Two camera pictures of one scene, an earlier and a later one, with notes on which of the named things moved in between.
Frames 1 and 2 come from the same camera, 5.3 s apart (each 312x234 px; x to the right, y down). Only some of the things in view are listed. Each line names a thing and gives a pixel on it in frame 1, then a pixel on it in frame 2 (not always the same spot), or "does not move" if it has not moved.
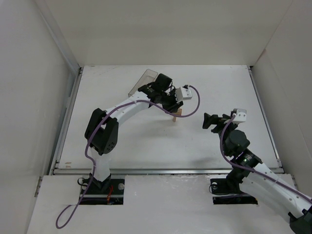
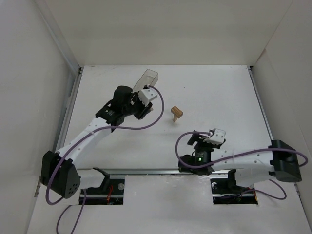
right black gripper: [218, 121] -> [197, 140]
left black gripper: [172, 104] -> [143, 110]
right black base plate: [222, 195] does not move
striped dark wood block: [179, 111] does not move
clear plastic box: [148, 76] does not move
